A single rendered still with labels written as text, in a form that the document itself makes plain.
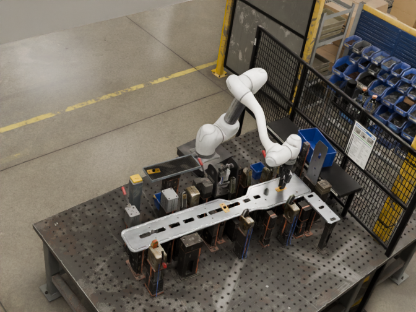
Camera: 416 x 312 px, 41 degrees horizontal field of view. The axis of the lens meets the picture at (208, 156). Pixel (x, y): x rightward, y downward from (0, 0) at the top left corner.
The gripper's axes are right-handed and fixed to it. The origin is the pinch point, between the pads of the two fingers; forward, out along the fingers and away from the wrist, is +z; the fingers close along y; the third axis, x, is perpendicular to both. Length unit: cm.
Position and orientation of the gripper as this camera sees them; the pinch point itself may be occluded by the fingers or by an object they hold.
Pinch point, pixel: (282, 183)
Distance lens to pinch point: 392.0
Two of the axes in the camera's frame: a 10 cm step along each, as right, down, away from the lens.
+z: -1.2, 7.6, 6.3
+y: 5.1, 6.0, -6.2
